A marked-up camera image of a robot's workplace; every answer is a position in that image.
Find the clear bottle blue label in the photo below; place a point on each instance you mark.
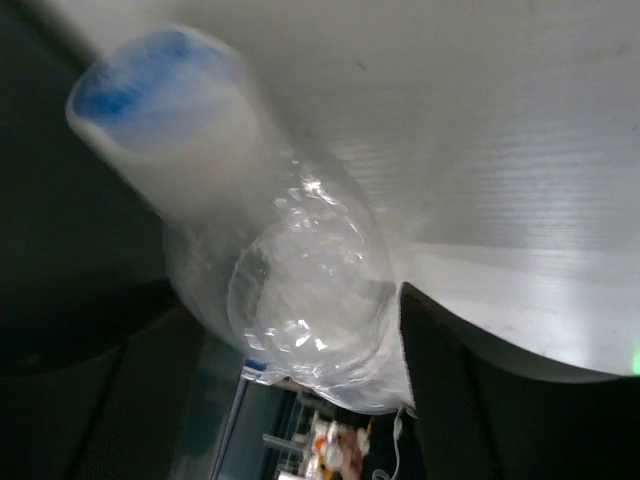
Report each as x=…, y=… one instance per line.
x=268, y=241

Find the dark green plastic bin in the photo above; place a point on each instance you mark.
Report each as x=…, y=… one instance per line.
x=82, y=265

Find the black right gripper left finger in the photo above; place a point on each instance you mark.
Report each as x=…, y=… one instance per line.
x=115, y=412

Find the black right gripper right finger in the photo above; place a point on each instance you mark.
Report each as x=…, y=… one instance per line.
x=488, y=409

